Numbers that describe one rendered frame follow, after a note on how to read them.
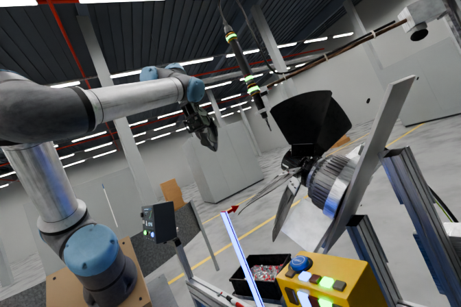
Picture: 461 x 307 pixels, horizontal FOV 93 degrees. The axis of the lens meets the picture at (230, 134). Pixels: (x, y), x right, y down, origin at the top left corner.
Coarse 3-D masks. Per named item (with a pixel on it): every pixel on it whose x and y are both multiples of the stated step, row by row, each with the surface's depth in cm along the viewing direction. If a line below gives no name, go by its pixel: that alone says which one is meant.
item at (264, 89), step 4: (260, 88) 90; (264, 88) 90; (264, 92) 89; (264, 96) 90; (264, 100) 90; (268, 104) 89; (264, 108) 88; (268, 108) 89; (256, 112) 90; (260, 112) 89
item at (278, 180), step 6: (288, 174) 85; (276, 180) 84; (282, 180) 80; (264, 186) 88; (270, 186) 80; (276, 186) 74; (258, 192) 88; (264, 192) 76; (252, 198) 82; (258, 198) 69; (246, 204) 81
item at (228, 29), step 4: (224, 24) 94; (224, 28) 94; (228, 28) 93; (228, 32) 96; (252, 96) 91; (256, 96) 91; (260, 96) 91; (256, 100) 91; (260, 100) 90; (256, 104) 91; (260, 104) 90; (260, 108) 90; (264, 112) 91; (264, 116) 91
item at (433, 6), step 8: (424, 0) 71; (432, 0) 71; (440, 0) 70; (408, 8) 72; (416, 8) 72; (424, 8) 71; (432, 8) 71; (440, 8) 70; (448, 8) 70; (400, 16) 78; (408, 16) 74; (416, 16) 72; (424, 16) 71; (432, 16) 71; (440, 16) 73; (408, 24) 75; (416, 24) 72
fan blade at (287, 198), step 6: (288, 192) 99; (282, 198) 104; (288, 198) 97; (282, 204) 101; (288, 204) 96; (282, 210) 99; (288, 210) 94; (276, 216) 104; (282, 216) 97; (276, 222) 101; (282, 222) 95; (276, 228) 98; (276, 234) 94
